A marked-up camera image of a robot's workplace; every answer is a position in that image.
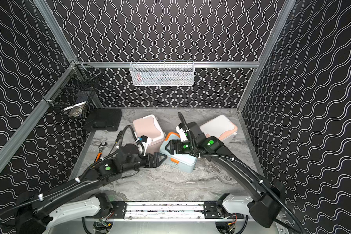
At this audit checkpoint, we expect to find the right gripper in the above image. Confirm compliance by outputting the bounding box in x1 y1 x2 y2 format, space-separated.
165 139 198 155

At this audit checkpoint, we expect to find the blue orange first aid box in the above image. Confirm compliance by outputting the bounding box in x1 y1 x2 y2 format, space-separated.
160 132 197 173

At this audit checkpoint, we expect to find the white pink first aid box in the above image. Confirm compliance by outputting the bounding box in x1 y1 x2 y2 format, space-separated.
200 115 238 144

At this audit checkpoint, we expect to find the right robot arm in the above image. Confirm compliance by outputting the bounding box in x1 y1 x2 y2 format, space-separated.
166 113 306 234

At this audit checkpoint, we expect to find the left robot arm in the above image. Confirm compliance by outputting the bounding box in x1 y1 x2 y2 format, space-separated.
0 125 167 234

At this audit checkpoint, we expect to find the black plastic tool case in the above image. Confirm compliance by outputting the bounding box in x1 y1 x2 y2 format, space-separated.
83 108 122 132

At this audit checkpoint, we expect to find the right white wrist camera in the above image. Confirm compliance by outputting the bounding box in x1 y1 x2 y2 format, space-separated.
176 123 190 142

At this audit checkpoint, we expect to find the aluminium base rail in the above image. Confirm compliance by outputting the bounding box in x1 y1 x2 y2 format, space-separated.
46 200 284 222

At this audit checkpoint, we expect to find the orange handled adjustable wrench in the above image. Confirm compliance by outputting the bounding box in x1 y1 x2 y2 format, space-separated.
95 142 108 162

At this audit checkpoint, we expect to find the white wire wall basket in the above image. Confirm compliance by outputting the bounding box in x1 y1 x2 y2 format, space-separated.
129 60 195 86

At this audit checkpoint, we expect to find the black wire wall basket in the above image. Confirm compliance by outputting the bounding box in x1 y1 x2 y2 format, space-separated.
45 61 103 119

